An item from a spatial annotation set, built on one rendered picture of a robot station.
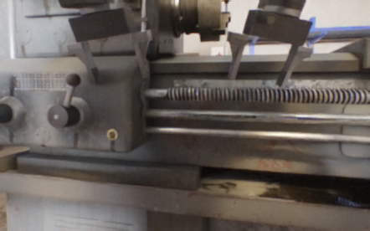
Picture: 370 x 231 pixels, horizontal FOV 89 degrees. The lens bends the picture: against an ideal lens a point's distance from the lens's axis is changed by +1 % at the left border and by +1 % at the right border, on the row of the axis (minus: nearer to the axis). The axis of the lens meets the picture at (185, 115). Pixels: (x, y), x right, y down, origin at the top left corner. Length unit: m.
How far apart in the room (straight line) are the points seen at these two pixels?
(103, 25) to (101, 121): 0.25
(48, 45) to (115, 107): 0.42
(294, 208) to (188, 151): 0.34
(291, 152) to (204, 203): 0.33
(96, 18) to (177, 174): 0.48
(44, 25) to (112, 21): 0.47
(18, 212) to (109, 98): 0.62
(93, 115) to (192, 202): 0.35
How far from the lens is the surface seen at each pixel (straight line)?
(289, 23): 0.49
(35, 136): 0.72
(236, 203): 0.54
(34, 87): 0.71
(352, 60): 0.74
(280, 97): 0.58
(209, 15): 0.83
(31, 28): 0.94
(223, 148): 0.66
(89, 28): 0.49
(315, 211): 0.58
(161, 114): 0.58
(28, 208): 0.98
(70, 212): 0.86
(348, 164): 0.78
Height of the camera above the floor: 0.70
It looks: 4 degrees down
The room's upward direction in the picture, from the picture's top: 1 degrees clockwise
